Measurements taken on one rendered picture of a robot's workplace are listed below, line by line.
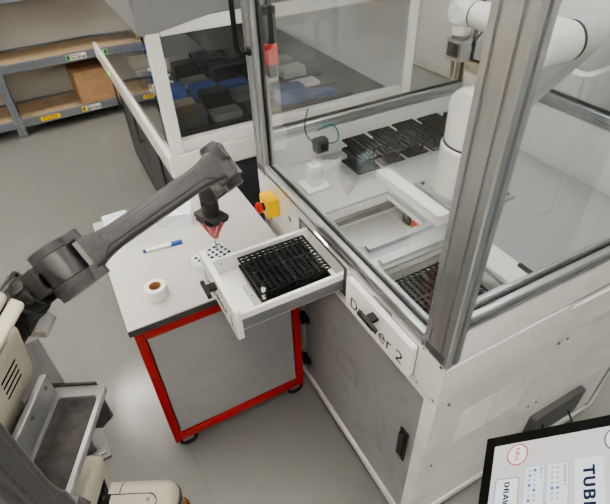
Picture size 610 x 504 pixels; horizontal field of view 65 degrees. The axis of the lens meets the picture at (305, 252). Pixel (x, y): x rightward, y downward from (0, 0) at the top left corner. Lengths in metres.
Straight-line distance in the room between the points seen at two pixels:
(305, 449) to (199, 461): 0.42
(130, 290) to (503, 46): 1.28
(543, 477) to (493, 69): 0.63
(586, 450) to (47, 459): 0.88
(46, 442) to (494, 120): 0.92
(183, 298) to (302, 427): 0.84
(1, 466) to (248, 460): 1.58
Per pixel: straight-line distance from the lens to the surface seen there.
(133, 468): 2.16
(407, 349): 1.18
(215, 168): 0.99
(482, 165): 0.81
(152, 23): 1.86
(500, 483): 0.96
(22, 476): 0.57
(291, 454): 2.05
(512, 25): 0.74
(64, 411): 1.04
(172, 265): 1.69
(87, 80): 4.90
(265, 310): 1.31
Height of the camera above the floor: 1.82
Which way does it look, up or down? 40 degrees down
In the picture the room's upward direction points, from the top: 2 degrees counter-clockwise
